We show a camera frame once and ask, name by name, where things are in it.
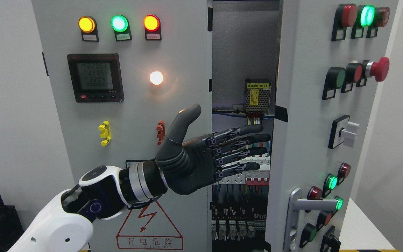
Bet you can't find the grey robotic left hand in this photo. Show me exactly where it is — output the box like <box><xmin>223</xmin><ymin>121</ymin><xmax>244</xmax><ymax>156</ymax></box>
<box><xmin>155</xmin><ymin>104</ymin><xmax>271</xmax><ymax>195</ymax></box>

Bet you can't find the grey cabinet door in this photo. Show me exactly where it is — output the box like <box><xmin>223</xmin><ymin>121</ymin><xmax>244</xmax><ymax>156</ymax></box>
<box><xmin>32</xmin><ymin>0</ymin><xmax>212</xmax><ymax>252</ymax></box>
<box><xmin>265</xmin><ymin>0</ymin><xmax>399</xmax><ymax>252</ymax></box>

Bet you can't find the red electric hazard sticker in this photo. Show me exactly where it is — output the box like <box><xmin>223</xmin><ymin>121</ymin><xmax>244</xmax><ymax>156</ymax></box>
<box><xmin>116</xmin><ymin>201</ymin><xmax>184</xmax><ymax>251</ymax></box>

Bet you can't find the white socket breaker row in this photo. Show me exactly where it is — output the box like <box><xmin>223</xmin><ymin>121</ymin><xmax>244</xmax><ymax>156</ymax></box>
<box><xmin>214</xmin><ymin>154</ymin><xmax>271</xmax><ymax>185</ymax></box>

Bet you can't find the white glowing indicator light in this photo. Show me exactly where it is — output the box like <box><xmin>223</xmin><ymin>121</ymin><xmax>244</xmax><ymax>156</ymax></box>
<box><xmin>149</xmin><ymin>71</ymin><xmax>164</xmax><ymax>85</ymax></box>

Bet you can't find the metal mesh power supply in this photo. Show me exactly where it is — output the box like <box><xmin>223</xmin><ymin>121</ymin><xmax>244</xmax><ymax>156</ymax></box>
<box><xmin>243</xmin><ymin>79</ymin><xmax>272</xmax><ymax>113</ymax></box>

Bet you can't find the black digital power meter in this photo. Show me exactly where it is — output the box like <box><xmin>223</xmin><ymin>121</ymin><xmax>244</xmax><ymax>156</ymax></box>
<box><xmin>67</xmin><ymin>53</ymin><xmax>124</xmax><ymax>103</ymax></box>

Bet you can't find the red indicator light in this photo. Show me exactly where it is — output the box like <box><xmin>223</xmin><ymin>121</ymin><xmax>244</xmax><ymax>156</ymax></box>
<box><xmin>143</xmin><ymin>14</ymin><xmax>161</xmax><ymax>32</ymax></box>

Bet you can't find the green indicator light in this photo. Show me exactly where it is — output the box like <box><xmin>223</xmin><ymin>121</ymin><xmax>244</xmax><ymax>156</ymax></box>
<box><xmin>111</xmin><ymin>15</ymin><xmax>129</xmax><ymax>33</ymax></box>

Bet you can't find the yellow indicator light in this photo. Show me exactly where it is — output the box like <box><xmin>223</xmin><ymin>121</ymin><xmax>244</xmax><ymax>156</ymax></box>
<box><xmin>77</xmin><ymin>16</ymin><xmax>97</xmax><ymax>33</ymax></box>

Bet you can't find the red emergency stop button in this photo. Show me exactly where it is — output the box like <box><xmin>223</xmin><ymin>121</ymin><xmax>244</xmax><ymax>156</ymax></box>
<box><xmin>362</xmin><ymin>56</ymin><xmax>390</xmax><ymax>82</ymax></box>

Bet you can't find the white rotary selector switch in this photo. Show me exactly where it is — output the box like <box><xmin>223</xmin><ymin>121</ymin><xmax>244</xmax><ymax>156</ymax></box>
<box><xmin>125</xmin><ymin>160</ymin><xmax>147</xmax><ymax>168</ymax></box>

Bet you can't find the silver door lever handle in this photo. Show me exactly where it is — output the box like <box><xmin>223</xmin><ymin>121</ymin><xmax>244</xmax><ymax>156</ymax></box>
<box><xmin>283</xmin><ymin>188</ymin><xmax>338</xmax><ymax>252</ymax></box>

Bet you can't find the white knob selector switch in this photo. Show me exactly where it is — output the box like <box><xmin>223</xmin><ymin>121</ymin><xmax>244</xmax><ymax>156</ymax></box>
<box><xmin>328</xmin><ymin>114</ymin><xmax>359</xmax><ymax>149</ymax></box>

